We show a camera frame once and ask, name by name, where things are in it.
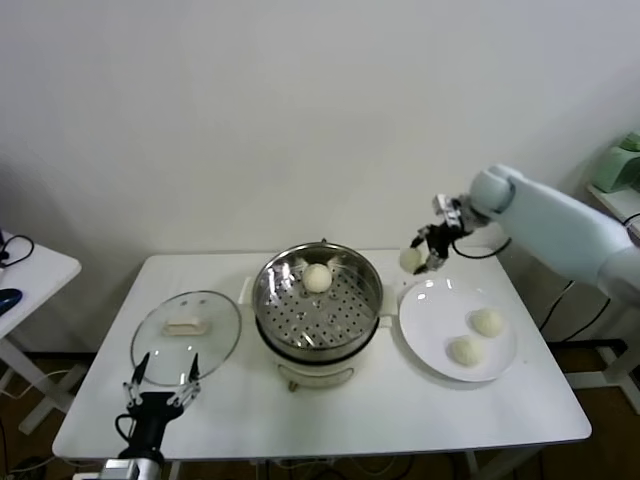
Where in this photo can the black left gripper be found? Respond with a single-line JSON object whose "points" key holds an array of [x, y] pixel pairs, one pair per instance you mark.
{"points": [[150, 412]]}

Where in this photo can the white desk with legs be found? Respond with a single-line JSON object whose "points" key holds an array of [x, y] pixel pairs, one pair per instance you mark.
{"points": [[612, 197]]}

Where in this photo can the white side table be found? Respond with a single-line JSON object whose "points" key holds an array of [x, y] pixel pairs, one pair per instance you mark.
{"points": [[45, 270]]}

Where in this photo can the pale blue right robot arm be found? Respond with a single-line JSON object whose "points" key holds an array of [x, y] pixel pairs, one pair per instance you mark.
{"points": [[550, 220]]}

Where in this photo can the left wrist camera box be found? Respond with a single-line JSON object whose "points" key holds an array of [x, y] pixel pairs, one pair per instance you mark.
{"points": [[120, 470]]}

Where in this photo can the glass pot lid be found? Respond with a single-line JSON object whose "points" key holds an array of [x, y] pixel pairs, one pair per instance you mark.
{"points": [[185, 327]]}

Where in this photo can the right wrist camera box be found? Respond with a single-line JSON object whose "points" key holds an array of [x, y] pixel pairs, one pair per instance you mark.
{"points": [[446, 209]]}

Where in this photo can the stainless steel steamer basket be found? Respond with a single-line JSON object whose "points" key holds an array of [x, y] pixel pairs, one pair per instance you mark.
{"points": [[320, 315]]}

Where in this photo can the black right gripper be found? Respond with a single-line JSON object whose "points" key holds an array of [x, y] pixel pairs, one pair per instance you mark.
{"points": [[440, 240]]}

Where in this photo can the green appliance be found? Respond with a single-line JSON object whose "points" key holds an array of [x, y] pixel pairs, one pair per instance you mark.
{"points": [[612, 170]]}

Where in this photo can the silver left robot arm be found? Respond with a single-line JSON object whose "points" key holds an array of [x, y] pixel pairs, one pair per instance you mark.
{"points": [[150, 469]]}

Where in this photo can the white steamed baozi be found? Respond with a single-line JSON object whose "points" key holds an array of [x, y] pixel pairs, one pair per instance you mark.
{"points": [[487, 322], [410, 260], [466, 351], [316, 278]]}

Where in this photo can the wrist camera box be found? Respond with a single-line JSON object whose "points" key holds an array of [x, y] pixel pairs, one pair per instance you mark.
{"points": [[446, 209], [120, 470]]}

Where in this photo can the white round plate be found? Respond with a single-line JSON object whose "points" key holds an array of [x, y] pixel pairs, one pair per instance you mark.
{"points": [[440, 310]]}

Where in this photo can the blue computer mouse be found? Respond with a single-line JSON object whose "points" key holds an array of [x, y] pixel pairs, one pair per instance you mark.
{"points": [[9, 298]]}

